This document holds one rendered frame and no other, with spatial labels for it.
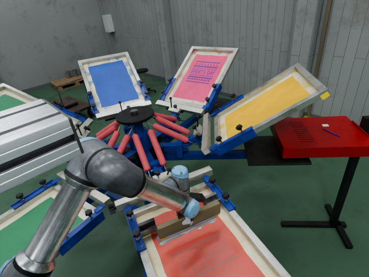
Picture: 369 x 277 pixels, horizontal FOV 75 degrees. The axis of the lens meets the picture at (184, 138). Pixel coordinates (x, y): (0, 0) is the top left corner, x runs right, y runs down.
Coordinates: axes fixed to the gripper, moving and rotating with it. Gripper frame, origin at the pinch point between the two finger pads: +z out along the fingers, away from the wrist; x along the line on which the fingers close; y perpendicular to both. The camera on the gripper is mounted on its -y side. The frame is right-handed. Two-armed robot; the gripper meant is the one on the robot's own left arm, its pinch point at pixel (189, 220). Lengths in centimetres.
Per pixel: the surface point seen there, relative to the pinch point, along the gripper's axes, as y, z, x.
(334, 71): -322, 21, -165
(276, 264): -27.8, 9.9, 34.6
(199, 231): -5.4, 13.5, -1.0
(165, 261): 18.5, 13.7, 6.6
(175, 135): -24, -7, -75
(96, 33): -53, -13, -841
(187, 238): 2.5, 13.5, -0.4
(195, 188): -17.2, 9.8, -29.8
